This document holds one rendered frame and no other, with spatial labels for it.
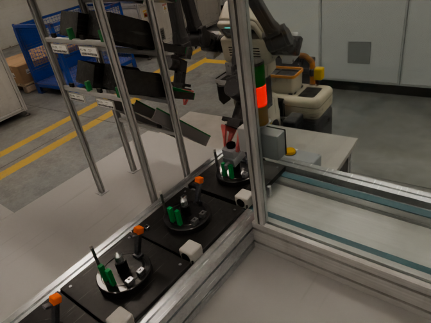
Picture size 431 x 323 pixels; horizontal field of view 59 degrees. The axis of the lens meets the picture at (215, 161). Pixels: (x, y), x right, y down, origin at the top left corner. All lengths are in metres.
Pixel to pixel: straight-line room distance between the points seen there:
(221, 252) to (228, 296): 0.12
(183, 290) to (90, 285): 0.24
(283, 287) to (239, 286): 0.12
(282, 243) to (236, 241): 0.13
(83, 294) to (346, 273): 0.66
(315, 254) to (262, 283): 0.16
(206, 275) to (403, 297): 0.47
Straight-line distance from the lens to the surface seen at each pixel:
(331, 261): 1.04
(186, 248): 1.02
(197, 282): 0.98
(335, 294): 1.06
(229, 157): 1.22
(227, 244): 1.05
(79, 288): 1.06
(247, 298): 1.05
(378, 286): 1.03
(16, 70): 6.31
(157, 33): 1.19
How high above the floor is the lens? 1.69
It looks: 31 degrees down
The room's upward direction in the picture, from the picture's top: 10 degrees counter-clockwise
